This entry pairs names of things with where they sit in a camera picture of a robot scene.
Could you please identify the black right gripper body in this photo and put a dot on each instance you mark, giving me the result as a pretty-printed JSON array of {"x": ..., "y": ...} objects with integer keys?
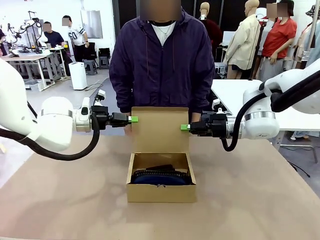
[{"x": 210, "y": 126}]

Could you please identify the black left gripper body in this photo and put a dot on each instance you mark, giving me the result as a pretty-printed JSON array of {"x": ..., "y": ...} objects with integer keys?
[{"x": 102, "y": 117}]

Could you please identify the brown cardboard box with lid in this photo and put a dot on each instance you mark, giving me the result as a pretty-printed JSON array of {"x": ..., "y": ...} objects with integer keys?
[{"x": 160, "y": 130}]

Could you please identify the purple-sleeved left forearm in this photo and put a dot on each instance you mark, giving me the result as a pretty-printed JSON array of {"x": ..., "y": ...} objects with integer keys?
[{"x": 202, "y": 102}]

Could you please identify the purple-sleeved right forearm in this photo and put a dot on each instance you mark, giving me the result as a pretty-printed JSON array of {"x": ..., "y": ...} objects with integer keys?
[{"x": 123, "y": 100}]

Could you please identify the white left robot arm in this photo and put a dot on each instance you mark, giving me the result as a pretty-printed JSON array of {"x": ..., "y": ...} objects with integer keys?
[{"x": 55, "y": 120}]

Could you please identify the person's right hand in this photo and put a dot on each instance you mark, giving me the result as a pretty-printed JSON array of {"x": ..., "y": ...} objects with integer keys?
[{"x": 128, "y": 132}]

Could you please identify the person's left hand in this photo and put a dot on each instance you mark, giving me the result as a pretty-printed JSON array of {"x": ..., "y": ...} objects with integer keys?
[{"x": 195, "y": 117}]

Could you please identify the white air purifier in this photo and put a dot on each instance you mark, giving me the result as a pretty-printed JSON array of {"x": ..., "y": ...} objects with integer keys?
[{"x": 78, "y": 77}]

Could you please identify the grey plastic stool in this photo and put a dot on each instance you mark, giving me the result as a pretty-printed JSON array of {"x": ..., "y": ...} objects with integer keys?
[
  {"x": 90, "y": 68},
  {"x": 104, "y": 64}
]

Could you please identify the person in purple jacket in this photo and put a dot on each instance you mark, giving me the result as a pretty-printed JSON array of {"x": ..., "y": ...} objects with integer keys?
[{"x": 162, "y": 75}]

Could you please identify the dark blue zippered pouch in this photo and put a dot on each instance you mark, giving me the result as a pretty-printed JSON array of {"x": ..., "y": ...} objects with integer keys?
[{"x": 150, "y": 180}]

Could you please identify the black bag on stool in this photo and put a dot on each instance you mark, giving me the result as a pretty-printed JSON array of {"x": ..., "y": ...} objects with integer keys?
[{"x": 104, "y": 52}]

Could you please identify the clear plastic storage bin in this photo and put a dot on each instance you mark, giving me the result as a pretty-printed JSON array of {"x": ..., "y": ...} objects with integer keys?
[{"x": 33, "y": 85}]

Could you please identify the large white table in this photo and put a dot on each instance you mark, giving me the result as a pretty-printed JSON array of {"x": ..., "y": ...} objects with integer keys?
[{"x": 295, "y": 122}]

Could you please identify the person in white jersey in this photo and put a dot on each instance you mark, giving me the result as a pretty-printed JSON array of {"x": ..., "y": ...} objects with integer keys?
[{"x": 76, "y": 35}]

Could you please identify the mannequin in beige jacket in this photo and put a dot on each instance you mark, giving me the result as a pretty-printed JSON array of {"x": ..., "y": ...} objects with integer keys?
[{"x": 243, "y": 45}]

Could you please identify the legs in blue jeans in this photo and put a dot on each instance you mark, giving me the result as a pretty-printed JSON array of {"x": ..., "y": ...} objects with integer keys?
[{"x": 298, "y": 135}]

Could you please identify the white board panel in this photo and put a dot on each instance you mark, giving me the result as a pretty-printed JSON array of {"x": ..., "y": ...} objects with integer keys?
[{"x": 228, "y": 38}]

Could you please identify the person in dark shirt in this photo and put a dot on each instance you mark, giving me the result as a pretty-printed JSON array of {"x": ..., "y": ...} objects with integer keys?
[{"x": 53, "y": 37}]

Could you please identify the mannequin in dark red garment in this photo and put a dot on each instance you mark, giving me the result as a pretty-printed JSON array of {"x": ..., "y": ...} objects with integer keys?
[{"x": 212, "y": 30}]

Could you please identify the white desk with grey legs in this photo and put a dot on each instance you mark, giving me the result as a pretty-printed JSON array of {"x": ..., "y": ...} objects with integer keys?
[{"x": 22, "y": 58}]

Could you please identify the person in red shirt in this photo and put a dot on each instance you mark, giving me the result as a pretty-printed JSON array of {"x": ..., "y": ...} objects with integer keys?
[{"x": 278, "y": 37}]

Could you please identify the white lab robot arms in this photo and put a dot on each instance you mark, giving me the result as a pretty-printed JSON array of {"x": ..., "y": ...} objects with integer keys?
[{"x": 27, "y": 25}]

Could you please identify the mannequin with black hat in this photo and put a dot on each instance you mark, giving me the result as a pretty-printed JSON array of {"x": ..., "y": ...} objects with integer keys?
[{"x": 306, "y": 42}]

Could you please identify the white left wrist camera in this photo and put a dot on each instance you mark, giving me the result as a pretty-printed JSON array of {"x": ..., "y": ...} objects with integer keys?
[{"x": 101, "y": 93}]

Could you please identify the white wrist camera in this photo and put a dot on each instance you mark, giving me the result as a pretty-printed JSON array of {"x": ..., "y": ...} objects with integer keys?
[
  {"x": 101, "y": 93},
  {"x": 216, "y": 102}
]

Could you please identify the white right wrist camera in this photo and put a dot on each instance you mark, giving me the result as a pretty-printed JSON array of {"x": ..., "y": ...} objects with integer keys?
[{"x": 216, "y": 102}]

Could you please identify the grey wall panel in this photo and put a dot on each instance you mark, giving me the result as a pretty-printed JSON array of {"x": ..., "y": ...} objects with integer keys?
[{"x": 92, "y": 25}]

